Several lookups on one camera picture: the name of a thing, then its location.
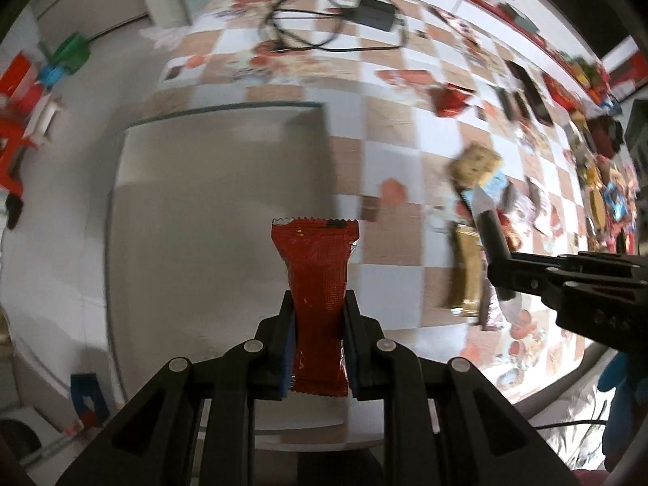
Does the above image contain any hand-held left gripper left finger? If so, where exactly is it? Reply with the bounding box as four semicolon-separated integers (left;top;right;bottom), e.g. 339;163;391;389
53;291;297;486

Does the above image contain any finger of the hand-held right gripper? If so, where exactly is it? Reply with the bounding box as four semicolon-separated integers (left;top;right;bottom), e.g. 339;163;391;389
487;256;648;352
511;250;648;287

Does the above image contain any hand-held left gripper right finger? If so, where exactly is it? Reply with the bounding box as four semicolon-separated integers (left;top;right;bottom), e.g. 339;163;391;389
343;288;583;486

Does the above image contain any red snack packet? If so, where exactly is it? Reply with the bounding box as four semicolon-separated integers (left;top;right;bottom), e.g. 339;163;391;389
271;217;360;398
541;73;583;112
430;83;474;118

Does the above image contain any white rectangular tray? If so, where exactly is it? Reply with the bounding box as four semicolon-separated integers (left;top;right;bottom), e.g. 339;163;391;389
104;101;386;451

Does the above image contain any person's right hand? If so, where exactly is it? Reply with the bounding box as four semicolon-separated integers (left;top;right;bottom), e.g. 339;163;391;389
597;352;641;473

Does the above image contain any gold snack packet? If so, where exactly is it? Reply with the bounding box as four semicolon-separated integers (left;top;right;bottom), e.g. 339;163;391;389
448;225;484;317

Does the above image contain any pile of assorted snack packets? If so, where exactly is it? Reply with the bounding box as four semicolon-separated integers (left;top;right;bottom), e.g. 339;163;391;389
567;106;644;254

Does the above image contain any light blue snack packet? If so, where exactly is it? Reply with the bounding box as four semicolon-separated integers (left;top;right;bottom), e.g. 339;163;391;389
481;169;509;198

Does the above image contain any oat cookie snack packet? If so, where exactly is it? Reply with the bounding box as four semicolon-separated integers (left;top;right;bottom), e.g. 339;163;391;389
450;144;504;190

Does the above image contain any flat red snack packet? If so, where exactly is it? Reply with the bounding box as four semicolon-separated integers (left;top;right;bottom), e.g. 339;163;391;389
541;73;583;112

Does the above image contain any crumpled red snack packet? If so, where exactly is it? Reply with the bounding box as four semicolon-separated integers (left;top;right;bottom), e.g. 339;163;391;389
430;83;474;118

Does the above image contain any checkered printed tablecloth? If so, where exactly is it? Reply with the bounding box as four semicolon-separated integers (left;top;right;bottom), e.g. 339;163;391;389
136;0;644;406

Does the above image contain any blue and red small box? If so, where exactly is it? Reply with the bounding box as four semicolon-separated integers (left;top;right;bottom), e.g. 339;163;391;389
70;372;109;428

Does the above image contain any white and red carton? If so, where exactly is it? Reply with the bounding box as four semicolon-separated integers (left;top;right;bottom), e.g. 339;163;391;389
23;96;66;145

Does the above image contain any green box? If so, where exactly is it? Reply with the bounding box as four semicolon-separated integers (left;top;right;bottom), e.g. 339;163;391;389
51;32;92;72

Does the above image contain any red cardboard box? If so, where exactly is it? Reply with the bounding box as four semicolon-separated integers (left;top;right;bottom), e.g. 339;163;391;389
0;52;44;112

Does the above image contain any black power adapter with cable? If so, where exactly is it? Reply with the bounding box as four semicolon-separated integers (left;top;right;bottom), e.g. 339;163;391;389
258;0;408;54

